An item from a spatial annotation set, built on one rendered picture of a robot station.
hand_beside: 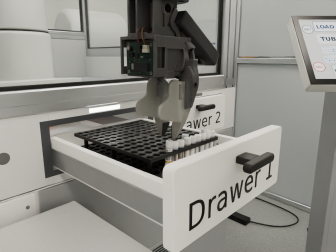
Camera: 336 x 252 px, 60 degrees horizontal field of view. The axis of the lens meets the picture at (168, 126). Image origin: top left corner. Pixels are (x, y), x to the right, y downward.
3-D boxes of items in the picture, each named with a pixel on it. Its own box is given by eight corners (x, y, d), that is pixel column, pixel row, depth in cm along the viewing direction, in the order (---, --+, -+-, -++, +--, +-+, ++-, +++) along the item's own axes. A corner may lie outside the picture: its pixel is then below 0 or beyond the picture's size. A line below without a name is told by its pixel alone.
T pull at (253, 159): (274, 161, 43) (275, 152, 43) (249, 175, 38) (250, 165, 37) (252, 155, 45) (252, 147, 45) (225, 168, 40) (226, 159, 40)
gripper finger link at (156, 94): (129, 136, 46) (131, 77, 43) (155, 129, 50) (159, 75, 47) (142, 141, 44) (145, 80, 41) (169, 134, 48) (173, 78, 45)
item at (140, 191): (264, 174, 55) (267, 143, 53) (171, 233, 36) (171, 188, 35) (129, 135, 81) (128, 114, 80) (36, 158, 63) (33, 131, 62)
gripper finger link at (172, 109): (151, 144, 43) (147, 80, 41) (177, 136, 47) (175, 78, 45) (166, 147, 40) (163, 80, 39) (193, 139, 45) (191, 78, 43)
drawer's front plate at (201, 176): (277, 182, 55) (282, 125, 52) (172, 256, 34) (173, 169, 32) (268, 179, 56) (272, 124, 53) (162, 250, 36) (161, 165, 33)
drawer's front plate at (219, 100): (224, 126, 99) (225, 94, 96) (164, 145, 78) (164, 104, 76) (219, 125, 100) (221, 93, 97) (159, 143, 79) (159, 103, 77)
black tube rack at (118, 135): (216, 168, 57) (217, 136, 55) (151, 199, 45) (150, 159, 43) (141, 145, 72) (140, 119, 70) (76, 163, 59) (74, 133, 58)
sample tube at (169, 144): (167, 169, 47) (169, 142, 46) (162, 166, 48) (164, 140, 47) (173, 167, 48) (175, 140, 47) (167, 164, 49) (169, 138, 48)
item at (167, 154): (217, 139, 56) (217, 136, 55) (150, 163, 43) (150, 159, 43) (209, 137, 57) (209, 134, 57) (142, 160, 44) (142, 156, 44)
